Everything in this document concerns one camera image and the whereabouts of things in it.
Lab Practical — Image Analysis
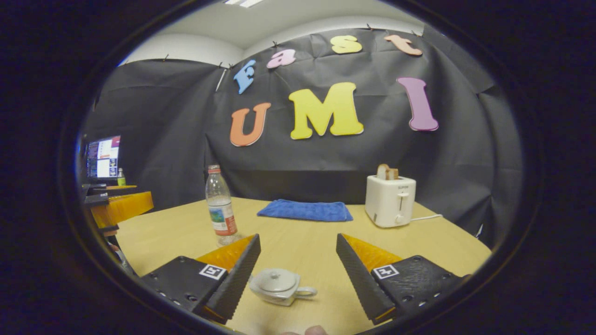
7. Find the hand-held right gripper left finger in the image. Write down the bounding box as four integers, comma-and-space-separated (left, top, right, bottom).
140, 234, 261, 325

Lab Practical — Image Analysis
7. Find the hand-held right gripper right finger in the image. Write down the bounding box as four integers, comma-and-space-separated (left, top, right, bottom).
336, 233, 466, 326

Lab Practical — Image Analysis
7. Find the white teacup lid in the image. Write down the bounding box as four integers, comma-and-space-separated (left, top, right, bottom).
257, 268, 298, 293

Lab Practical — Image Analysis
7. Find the white teacup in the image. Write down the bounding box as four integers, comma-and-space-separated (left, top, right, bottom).
248, 268, 318, 307

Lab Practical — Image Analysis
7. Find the clear plastic water bottle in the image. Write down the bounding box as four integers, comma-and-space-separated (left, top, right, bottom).
205, 165, 240, 246

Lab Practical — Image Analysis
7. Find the computer monitor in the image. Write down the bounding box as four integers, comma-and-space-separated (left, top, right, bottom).
86, 135, 122, 181

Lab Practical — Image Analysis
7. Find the white toaster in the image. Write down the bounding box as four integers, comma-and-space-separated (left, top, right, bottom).
365, 175, 416, 228

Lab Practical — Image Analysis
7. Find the blue cloth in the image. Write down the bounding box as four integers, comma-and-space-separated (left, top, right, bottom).
257, 199, 353, 222

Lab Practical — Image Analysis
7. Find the bread slice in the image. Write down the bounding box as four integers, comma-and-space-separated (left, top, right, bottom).
376, 164, 400, 181

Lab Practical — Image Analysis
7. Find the black backdrop cloth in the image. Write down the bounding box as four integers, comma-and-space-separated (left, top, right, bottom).
81, 28, 524, 247

